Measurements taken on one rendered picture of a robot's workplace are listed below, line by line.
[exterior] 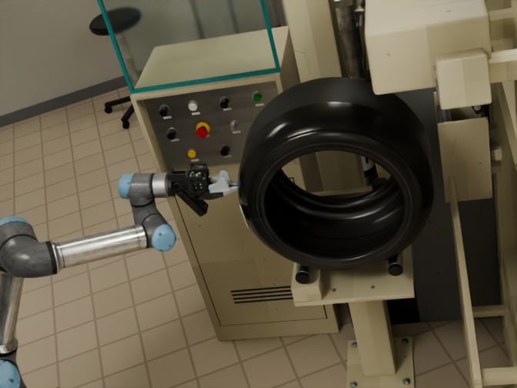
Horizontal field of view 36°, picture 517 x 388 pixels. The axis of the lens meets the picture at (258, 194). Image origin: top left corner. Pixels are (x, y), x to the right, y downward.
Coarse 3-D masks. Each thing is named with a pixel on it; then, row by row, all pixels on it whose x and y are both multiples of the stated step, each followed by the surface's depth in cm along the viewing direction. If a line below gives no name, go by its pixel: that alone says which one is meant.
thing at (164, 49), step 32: (128, 0) 260; (160, 0) 259; (192, 0) 257; (224, 0) 256; (256, 0) 255; (128, 32) 267; (160, 32) 266; (192, 32) 264; (224, 32) 263; (256, 32) 262; (128, 64) 275; (160, 64) 273; (192, 64) 272; (224, 64) 270; (256, 64) 269
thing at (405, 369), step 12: (408, 336) 328; (348, 348) 330; (396, 348) 324; (408, 348) 323; (348, 360) 325; (360, 360) 323; (396, 360) 319; (408, 360) 318; (348, 372) 320; (360, 372) 318; (396, 372) 314; (408, 372) 313; (348, 384) 315; (360, 384) 313; (372, 384) 312; (384, 384) 311; (396, 384) 309; (408, 384) 308
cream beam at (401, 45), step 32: (384, 0) 171; (416, 0) 168; (448, 0) 164; (480, 0) 161; (384, 32) 160; (416, 32) 159; (448, 32) 158; (480, 32) 157; (384, 64) 164; (416, 64) 163
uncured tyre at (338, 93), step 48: (288, 96) 220; (336, 96) 212; (384, 96) 217; (288, 144) 208; (336, 144) 205; (384, 144) 205; (240, 192) 223; (288, 192) 250; (384, 192) 246; (432, 192) 216; (288, 240) 230; (336, 240) 247; (384, 240) 225
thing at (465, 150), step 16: (448, 112) 239; (464, 112) 252; (448, 128) 235; (464, 128) 234; (480, 128) 233; (448, 144) 238; (464, 144) 237; (480, 144) 237; (448, 160) 242; (464, 160) 241; (480, 160) 240; (448, 176) 245; (464, 176) 244; (480, 176) 244; (448, 192) 249; (464, 192) 248; (480, 192) 247
